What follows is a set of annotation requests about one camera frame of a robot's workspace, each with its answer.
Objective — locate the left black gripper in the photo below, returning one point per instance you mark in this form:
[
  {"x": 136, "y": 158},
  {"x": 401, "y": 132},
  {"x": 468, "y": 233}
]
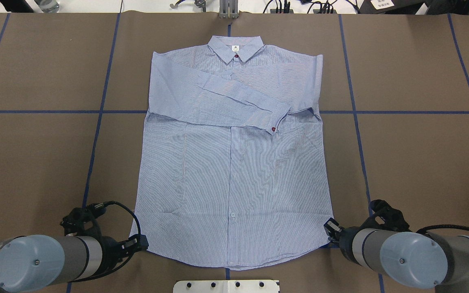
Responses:
[{"x": 110, "y": 248}]

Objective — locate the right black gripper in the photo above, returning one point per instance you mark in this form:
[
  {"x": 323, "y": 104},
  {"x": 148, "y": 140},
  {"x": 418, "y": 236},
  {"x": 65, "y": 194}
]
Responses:
[{"x": 346, "y": 240}]

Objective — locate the light blue striped shirt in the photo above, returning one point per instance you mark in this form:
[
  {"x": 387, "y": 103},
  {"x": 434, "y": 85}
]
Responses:
[{"x": 232, "y": 171}]

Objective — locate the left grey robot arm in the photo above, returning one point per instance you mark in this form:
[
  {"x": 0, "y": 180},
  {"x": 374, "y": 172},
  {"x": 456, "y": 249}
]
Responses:
[{"x": 34, "y": 262}]

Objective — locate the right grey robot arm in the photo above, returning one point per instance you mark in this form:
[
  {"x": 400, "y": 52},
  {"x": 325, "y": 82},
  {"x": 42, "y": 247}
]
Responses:
[{"x": 424, "y": 261}]

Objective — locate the clear plastic water bottle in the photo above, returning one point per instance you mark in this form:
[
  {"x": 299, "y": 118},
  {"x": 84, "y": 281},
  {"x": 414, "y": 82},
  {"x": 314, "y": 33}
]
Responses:
[{"x": 48, "y": 6}]

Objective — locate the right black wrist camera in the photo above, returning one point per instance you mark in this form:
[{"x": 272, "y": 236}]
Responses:
[{"x": 387, "y": 217}]

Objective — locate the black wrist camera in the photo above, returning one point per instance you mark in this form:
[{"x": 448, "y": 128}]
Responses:
[
  {"x": 82, "y": 221},
  {"x": 387, "y": 217}
]

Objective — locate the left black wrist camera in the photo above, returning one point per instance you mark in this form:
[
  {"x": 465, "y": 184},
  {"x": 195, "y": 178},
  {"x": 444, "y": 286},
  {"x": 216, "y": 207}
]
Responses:
[{"x": 82, "y": 221}]

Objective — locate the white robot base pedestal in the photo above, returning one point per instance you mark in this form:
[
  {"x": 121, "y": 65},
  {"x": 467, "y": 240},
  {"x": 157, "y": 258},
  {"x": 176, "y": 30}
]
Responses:
[{"x": 227, "y": 286}]

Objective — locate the grey aluminium frame post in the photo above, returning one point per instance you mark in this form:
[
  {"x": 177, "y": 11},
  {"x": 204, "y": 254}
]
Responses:
[{"x": 228, "y": 9}]

